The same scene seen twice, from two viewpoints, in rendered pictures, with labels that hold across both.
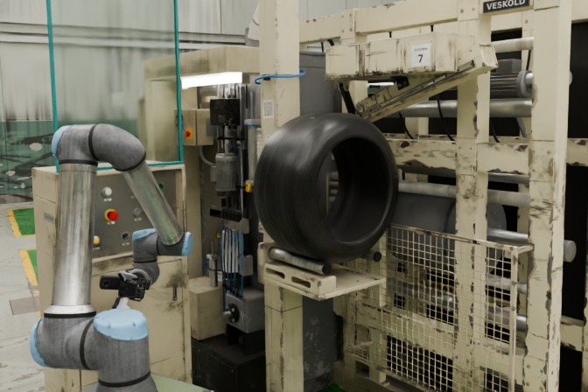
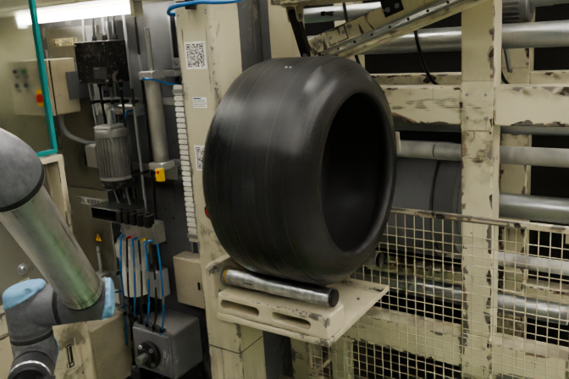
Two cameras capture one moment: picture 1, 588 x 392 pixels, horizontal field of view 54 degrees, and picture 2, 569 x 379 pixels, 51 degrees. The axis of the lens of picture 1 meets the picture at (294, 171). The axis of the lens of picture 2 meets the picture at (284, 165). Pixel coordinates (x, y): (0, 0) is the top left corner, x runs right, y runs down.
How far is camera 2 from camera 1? 95 cm
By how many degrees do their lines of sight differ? 18
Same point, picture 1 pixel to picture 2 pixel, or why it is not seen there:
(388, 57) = not seen: outside the picture
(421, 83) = (424, 5)
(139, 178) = (33, 217)
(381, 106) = (356, 41)
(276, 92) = (208, 28)
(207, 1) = not seen: outside the picture
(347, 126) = (347, 77)
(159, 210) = (68, 261)
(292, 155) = (278, 132)
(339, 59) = not seen: outside the picture
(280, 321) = (239, 366)
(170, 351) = not seen: outside the picture
